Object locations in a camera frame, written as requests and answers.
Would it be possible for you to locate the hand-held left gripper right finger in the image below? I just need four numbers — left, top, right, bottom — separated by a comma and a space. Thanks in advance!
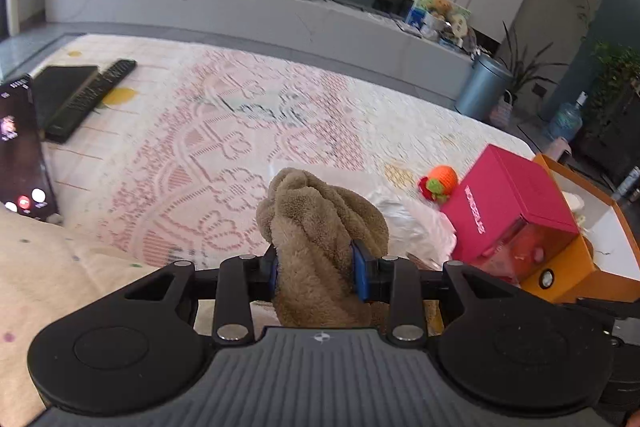
350, 239, 523, 348

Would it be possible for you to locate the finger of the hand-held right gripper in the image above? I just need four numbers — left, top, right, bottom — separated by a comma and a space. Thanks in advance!
560, 297, 640, 321

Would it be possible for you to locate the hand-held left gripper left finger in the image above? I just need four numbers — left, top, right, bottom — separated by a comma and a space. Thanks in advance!
122, 244, 280, 347

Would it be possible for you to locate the orange cardboard box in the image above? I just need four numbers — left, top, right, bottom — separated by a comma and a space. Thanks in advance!
520, 153, 640, 304

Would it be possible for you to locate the brown plush towel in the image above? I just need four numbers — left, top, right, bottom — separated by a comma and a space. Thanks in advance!
256, 167, 390, 329

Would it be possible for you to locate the clear plastic bag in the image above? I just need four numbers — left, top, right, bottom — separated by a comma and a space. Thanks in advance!
360, 187, 458, 270

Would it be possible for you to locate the orange crochet toy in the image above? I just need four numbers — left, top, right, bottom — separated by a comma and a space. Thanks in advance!
419, 164, 459, 206

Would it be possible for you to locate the red cube box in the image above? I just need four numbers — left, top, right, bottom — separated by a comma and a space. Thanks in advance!
439, 144, 582, 284

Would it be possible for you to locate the pink heater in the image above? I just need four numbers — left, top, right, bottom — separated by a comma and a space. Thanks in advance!
545, 139, 576, 164

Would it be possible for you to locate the pink lace tablecloth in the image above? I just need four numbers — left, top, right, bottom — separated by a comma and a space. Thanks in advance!
27, 34, 538, 343

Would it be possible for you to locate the dark cabinet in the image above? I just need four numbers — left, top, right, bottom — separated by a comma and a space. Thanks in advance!
575, 77, 640, 188

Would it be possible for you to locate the blue water bottle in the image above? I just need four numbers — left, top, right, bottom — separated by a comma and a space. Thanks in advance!
547, 92, 584, 142

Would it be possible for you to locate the woven basket bag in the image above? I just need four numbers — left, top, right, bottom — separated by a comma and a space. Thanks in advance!
490, 91, 517, 128

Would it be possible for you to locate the blue grey trash can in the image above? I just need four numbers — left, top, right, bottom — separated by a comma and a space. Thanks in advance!
455, 54, 513, 122

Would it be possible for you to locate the trailing pothos plant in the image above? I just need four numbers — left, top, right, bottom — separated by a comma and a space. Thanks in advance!
590, 42, 640, 118

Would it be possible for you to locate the tall leafy floor plant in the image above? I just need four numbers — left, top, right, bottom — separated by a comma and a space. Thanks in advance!
500, 22, 566, 100

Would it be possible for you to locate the black remote control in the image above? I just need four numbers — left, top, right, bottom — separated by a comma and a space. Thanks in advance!
45, 59, 137, 142

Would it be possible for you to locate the white marble tv console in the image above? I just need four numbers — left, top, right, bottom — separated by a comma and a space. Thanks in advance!
44, 0, 476, 102

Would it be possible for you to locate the black flat box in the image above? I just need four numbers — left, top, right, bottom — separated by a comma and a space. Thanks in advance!
32, 66, 98, 142

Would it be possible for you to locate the black smartphone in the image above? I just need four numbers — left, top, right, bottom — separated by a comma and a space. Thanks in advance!
0, 74, 58, 220

